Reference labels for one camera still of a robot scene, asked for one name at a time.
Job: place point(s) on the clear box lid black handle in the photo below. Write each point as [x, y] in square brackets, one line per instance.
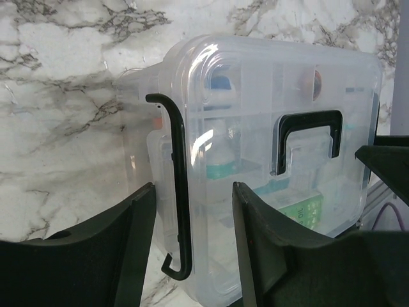
[287, 146]

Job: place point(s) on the small copper tin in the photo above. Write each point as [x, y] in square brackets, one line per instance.
[310, 85]

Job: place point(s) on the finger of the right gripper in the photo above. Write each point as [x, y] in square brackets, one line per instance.
[388, 159]

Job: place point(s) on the green small medicine box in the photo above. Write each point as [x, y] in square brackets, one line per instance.
[305, 211]

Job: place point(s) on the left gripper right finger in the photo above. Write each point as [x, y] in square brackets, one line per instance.
[283, 263]

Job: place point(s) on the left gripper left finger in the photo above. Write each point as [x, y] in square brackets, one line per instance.
[99, 262]

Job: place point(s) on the clear first aid box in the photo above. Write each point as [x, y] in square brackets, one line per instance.
[159, 157]

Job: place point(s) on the brown medicine bottle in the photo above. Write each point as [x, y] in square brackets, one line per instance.
[157, 123]

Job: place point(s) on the white green-label bottle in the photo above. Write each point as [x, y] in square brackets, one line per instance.
[221, 165]

